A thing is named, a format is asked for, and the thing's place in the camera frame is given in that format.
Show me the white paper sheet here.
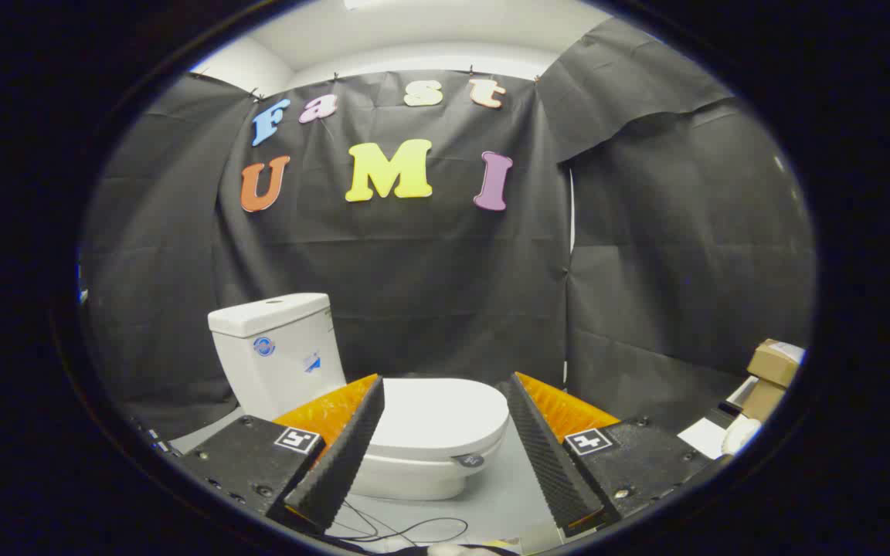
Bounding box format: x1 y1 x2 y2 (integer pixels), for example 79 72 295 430
677 417 729 459

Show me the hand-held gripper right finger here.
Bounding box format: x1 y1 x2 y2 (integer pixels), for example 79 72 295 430
507 371 712 539

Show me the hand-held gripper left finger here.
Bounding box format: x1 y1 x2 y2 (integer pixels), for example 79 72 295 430
175 375 386 534

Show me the brown cardboard box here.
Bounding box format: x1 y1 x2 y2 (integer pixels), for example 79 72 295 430
747 339 807 388
740 381 786 422

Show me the white toilet lid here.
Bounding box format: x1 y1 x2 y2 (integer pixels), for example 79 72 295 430
364 378 510 469

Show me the black backdrop cloth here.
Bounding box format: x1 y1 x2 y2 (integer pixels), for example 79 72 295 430
82 17 815 441

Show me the thin black cable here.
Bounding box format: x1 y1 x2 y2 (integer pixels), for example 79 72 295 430
328 498 469 546

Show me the white toilet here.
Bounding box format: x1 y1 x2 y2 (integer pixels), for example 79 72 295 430
208 293 510 501

